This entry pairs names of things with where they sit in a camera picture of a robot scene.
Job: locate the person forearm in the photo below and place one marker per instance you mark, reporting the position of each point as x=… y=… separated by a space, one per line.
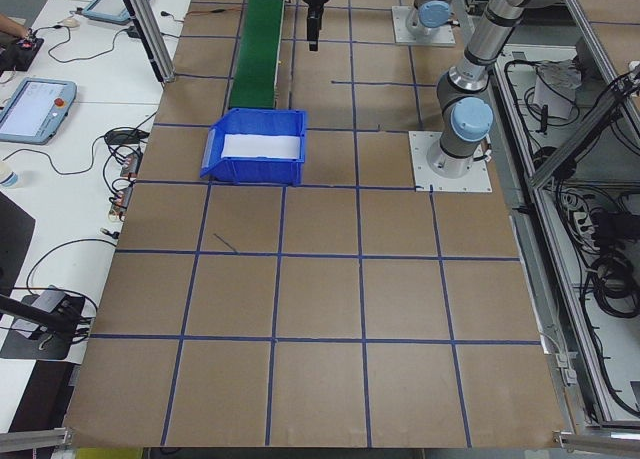
x=10 y=25

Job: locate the green conveyor belt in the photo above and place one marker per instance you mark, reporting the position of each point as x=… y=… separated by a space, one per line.
x=255 y=54

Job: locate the blue plastic storage bin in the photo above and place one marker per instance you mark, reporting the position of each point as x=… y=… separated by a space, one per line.
x=250 y=171

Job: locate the black power adapter brick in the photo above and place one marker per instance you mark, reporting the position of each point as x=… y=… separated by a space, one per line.
x=122 y=137
x=134 y=31

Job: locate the light blue teach pendant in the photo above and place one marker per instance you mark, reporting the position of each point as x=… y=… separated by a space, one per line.
x=112 y=6
x=35 y=111

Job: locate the white computer mouse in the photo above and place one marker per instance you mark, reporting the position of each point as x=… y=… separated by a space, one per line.
x=67 y=23

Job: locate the white crumpled bag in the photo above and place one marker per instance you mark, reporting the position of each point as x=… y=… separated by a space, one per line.
x=555 y=94

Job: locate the white power strip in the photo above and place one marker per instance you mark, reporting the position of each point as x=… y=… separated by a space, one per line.
x=580 y=219

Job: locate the black flat panel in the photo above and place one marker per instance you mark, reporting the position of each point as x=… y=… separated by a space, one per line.
x=15 y=239

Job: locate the small grey box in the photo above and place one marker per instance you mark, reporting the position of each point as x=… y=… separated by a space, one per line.
x=50 y=300

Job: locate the white square base plate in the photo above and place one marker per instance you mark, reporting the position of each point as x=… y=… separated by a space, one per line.
x=400 y=34
x=425 y=179

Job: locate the aluminium profile post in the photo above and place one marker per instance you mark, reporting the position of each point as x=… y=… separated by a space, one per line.
x=149 y=34

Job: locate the metal V-shaped frame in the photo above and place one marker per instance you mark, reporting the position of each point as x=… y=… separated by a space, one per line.
x=575 y=141

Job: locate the black camera stand base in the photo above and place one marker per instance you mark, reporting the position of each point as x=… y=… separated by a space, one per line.
x=30 y=346

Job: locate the aluminium frame bar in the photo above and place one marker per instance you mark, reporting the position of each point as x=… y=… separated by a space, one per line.
x=35 y=436
x=600 y=440

